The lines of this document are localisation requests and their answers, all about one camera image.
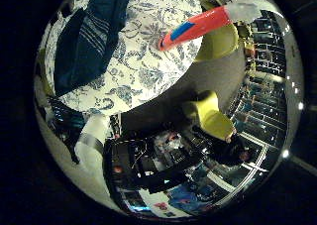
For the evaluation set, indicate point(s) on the dark blue striped cloth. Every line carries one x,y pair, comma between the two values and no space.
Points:
87,43

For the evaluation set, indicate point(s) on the white blue floral tablecloth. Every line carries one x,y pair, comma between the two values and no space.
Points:
145,69

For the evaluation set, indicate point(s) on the yellow chair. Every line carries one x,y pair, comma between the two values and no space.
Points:
219,41
213,117

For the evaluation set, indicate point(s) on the black desk with equipment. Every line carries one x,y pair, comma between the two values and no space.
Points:
142,165

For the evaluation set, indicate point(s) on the person in dark clothes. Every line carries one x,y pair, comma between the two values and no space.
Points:
231,149

